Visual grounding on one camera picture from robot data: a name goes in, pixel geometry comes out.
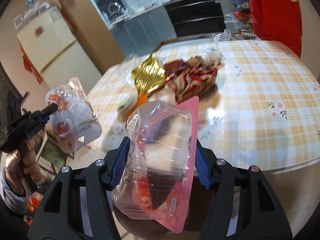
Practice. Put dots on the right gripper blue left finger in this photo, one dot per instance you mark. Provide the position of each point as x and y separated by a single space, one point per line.
117 162

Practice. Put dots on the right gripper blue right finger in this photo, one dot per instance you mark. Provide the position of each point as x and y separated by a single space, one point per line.
202 167

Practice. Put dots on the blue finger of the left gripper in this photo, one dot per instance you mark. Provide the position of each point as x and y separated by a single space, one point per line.
48 111

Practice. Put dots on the clear brown rice tray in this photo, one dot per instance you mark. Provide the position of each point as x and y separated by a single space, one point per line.
75 123

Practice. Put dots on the clear blister pack pink card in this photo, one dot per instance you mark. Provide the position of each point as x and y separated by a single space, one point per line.
158 175

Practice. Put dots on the brown trash bin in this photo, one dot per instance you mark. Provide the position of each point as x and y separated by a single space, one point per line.
200 199

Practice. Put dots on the grey kitchen cabinets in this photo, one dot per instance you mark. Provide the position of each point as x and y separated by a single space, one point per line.
142 34

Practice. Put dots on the kitchen faucet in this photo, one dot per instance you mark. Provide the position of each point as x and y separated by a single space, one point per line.
115 10

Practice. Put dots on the left hand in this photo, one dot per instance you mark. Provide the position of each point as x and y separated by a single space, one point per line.
27 156

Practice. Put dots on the round white lidded cup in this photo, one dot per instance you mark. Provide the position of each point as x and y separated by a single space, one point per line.
128 103

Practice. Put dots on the orange sachet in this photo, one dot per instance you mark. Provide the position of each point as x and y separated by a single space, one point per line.
142 99

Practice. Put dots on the cream refrigerator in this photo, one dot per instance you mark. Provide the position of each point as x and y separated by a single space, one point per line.
52 48

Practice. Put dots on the checkered floral tablecloth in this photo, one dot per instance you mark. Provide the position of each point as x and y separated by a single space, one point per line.
266 109

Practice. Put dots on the gold foil bag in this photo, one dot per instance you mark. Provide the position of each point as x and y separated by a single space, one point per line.
149 75

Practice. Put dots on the crumpled red brown wrapper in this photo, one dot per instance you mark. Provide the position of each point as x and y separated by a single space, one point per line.
195 77

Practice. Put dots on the black oven range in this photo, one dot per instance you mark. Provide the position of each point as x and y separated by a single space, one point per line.
195 17

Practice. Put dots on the red hanging apron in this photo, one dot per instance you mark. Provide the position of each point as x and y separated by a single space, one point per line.
278 20

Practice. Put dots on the wire snack rack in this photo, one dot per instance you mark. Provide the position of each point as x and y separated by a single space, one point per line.
240 20

